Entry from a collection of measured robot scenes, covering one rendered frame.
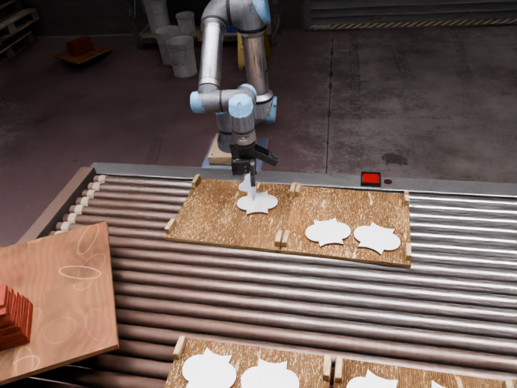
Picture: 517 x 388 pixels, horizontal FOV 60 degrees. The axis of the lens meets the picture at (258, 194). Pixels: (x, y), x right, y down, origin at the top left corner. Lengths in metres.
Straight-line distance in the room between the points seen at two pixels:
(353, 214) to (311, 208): 0.15
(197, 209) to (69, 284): 0.54
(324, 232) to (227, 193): 0.43
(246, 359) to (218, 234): 0.49
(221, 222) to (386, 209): 0.59
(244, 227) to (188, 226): 0.20
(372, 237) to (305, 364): 0.50
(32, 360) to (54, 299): 0.19
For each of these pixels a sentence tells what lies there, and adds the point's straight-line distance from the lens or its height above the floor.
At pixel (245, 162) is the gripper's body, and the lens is 1.52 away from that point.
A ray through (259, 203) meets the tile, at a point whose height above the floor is 0.95.
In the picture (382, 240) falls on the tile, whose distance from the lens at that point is 1.53.
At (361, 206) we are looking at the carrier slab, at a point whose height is 0.94.
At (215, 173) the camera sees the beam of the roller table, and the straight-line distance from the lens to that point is 1.90.
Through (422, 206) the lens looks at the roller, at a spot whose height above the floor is 0.92.
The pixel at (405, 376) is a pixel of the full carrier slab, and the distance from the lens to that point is 1.25.
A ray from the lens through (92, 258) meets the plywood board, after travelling 1.47.
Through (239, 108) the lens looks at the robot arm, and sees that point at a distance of 1.42.
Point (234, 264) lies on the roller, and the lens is 1.50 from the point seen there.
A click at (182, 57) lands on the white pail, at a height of 0.23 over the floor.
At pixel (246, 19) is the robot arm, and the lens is 1.75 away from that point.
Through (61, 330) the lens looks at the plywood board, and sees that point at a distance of 1.32.
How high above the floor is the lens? 2.00
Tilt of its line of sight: 38 degrees down
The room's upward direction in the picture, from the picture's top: 6 degrees counter-clockwise
